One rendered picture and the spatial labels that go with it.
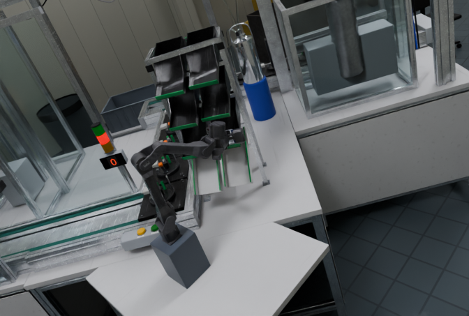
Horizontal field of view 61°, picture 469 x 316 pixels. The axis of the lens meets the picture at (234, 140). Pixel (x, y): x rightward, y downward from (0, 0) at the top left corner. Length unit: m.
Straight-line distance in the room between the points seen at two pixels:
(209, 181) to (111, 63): 4.52
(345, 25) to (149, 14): 4.63
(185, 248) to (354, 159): 1.39
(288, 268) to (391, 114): 1.29
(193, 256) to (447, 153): 1.83
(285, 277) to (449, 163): 1.64
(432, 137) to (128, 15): 4.85
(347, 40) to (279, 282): 1.41
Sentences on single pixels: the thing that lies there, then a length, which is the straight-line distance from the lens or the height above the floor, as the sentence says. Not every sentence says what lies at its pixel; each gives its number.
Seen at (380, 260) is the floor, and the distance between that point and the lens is 2.77.
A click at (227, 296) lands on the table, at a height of 0.86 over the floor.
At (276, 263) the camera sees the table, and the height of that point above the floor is 0.86.
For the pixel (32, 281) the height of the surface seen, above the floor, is 0.86.
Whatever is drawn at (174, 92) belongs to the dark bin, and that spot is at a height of 1.53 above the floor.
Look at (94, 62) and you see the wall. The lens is 6.18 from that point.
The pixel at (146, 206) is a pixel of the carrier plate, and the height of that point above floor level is 0.97.
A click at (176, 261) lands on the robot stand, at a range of 1.66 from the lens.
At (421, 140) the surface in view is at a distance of 2.76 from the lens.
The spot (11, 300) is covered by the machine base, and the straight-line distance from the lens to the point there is 2.48.
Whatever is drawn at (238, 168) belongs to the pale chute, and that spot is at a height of 1.05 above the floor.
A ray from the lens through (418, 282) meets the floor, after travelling 2.66.
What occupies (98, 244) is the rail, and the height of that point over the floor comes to 0.93.
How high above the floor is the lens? 2.09
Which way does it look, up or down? 29 degrees down
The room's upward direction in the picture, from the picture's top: 20 degrees counter-clockwise
